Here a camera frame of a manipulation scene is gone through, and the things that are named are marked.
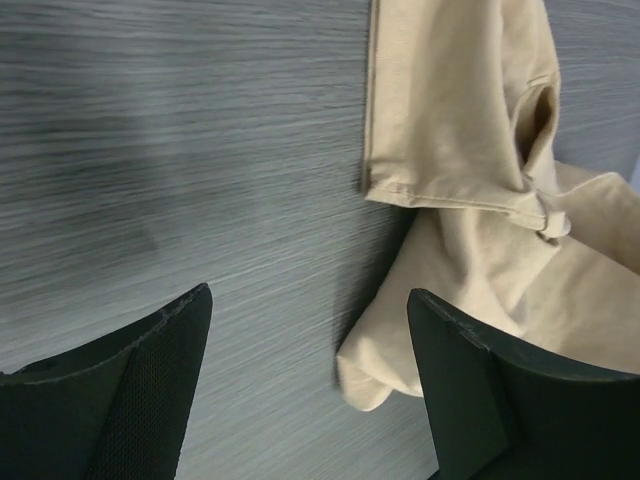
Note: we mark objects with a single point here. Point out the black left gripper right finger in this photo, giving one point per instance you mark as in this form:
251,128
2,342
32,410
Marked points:
502,408

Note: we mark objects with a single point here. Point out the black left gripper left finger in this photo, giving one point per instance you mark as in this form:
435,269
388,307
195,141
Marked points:
114,408

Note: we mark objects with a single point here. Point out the beige t shirt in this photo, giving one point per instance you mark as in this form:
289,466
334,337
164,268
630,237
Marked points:
461,113

